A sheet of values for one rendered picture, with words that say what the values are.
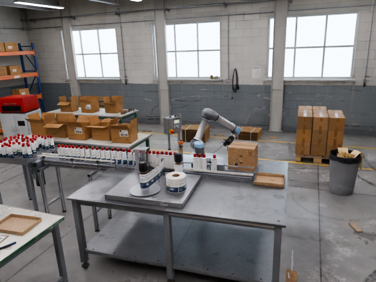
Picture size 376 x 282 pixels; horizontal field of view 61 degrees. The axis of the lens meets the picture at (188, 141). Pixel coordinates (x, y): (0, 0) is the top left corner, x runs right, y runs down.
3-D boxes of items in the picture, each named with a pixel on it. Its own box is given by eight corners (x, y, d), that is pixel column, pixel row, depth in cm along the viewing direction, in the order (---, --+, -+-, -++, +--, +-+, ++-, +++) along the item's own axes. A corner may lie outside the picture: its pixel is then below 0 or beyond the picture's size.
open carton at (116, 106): (100, 113, 748) (98, 98, 737) (112, 109, 785) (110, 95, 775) (114, 114, 731) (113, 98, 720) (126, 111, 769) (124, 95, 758)
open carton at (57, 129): (43, 139, 549) (39, 118, 538) (59, 132, 589) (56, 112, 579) (61, 140, 538) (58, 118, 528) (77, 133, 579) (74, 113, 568)
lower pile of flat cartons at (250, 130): (231, 139, 780) (231, 130, 774) (237, 133, 827) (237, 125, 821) (257, 141, 755) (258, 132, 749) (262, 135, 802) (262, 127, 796)
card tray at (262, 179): (253, 184, 329) (254, 181, 328) (256, 175, 353) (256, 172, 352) (283, 187, 321) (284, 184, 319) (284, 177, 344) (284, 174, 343)
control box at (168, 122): (164, 134, 363) (163, 117, 358) (175, 131, 373) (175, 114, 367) (169, 135, 355) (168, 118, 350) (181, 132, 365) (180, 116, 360)
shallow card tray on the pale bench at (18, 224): (-11, 231, 268) (-11, 227, 267) (11, 216, 290) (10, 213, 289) (23, 235, 259) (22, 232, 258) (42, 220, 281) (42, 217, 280)
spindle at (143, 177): (139, 190, 312) (136, 163, 304) (142, 186, 320) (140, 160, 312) (147, 191, 309) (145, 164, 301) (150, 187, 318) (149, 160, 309)
